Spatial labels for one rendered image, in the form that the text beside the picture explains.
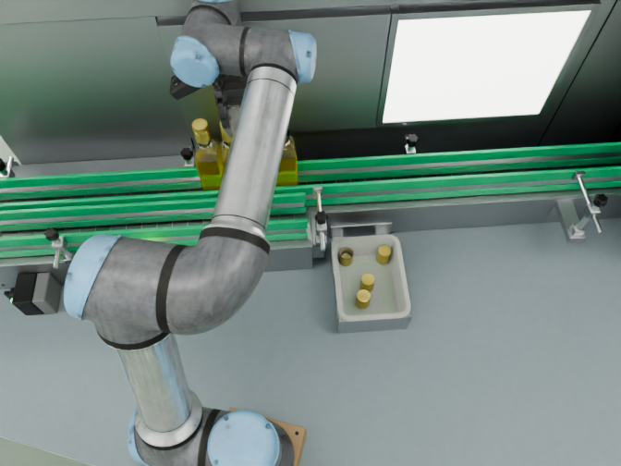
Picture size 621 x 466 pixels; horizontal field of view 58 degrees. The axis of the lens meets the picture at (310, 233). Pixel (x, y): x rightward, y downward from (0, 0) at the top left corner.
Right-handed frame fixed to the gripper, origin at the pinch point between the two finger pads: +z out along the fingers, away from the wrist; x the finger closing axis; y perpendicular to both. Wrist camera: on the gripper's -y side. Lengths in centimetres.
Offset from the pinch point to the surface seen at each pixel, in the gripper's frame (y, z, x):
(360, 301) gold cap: 28, 34, -29
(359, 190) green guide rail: 29.3, 21.5, -4.9
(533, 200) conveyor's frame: 74, 28, -7
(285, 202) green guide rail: 11.0, 21.3, -6.7
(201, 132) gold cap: -5.4, 0.2, -1.4
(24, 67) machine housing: -43.1, -4.9, 15.8
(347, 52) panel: 26.7, -7.5, 11.6
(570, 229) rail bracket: 82, 29, -16
